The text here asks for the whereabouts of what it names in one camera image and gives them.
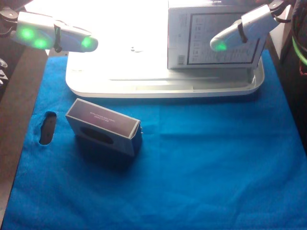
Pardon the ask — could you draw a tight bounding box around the dark blue box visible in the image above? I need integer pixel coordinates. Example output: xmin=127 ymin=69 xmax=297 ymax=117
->
xmin=167 ymin=0 xmax=262 ymax=70

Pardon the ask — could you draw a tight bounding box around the green cable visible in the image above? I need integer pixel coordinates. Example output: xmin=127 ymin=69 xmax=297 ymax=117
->
xmin=291 ymin=33 xmax=307 ymax=76

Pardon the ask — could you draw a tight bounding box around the maroon and white box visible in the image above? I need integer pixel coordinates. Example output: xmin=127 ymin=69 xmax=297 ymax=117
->
xmin=65 ymin=98 xmax=142 ymax=158

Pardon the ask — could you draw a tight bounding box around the white plastic storage bin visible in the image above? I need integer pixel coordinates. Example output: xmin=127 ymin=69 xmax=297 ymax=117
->
xmin=65 ymin=9 xmax=265 ymax=99

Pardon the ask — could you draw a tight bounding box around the blue cloth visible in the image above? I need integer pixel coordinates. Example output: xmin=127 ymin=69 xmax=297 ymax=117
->
xmin=0 ymin=49 xmax=307 ymax=230

